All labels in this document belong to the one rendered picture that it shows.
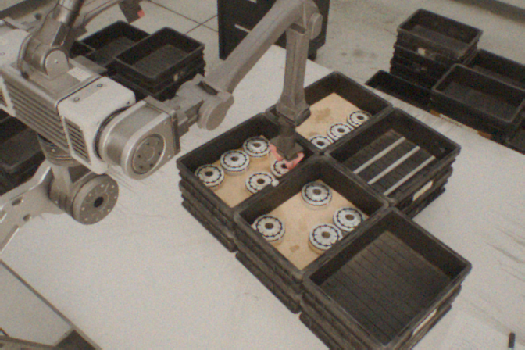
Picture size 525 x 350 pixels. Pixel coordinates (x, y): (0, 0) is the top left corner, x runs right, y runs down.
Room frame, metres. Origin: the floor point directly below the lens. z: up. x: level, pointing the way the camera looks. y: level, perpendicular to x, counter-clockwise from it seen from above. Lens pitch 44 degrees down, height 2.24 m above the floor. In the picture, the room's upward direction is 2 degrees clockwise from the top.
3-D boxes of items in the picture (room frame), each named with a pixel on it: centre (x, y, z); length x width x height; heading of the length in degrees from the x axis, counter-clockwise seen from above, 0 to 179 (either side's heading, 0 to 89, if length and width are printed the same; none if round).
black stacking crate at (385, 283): (0.90, -0.37, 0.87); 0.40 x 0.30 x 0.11; 133
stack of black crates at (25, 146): (1.81, 1.03, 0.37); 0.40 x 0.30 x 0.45; 143
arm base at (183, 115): (0.92, 0.20, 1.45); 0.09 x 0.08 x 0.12; 54
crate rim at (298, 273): (1.12, -0.16, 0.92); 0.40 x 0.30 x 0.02; 133
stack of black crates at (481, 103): (2.20, -1.06, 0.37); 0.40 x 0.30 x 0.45; 53
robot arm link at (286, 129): (1.37, -0.08, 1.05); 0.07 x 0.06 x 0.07; 144
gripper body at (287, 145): (1.36, -0.08, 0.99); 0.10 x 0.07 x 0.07; 38
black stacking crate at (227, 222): (1.34, 0.05, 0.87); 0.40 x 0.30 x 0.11; 133
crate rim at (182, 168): (1.34, 0.05, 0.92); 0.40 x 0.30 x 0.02; 133
